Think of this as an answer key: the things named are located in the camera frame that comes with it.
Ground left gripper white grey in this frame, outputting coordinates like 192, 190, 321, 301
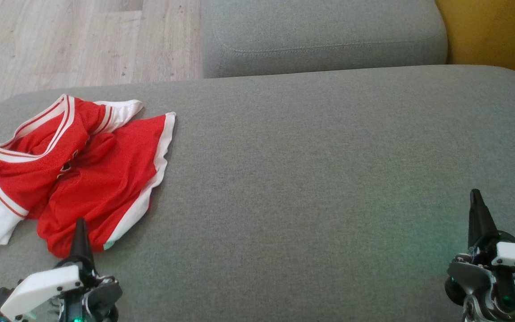
0, 218, 123, 322

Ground red shorts with white stripe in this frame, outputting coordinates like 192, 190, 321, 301
37, 112, 177, 258

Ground red white basketball jersey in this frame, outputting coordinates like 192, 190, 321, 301
0, 93, 144, 260

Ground large grey sofa seat cushion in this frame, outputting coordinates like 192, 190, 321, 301
0, 65, 515, 322

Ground yellow cushion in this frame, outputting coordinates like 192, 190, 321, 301
434, 0, 515, 91

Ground small grey sofa cushion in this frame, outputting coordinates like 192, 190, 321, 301
199, 0, 448, 79

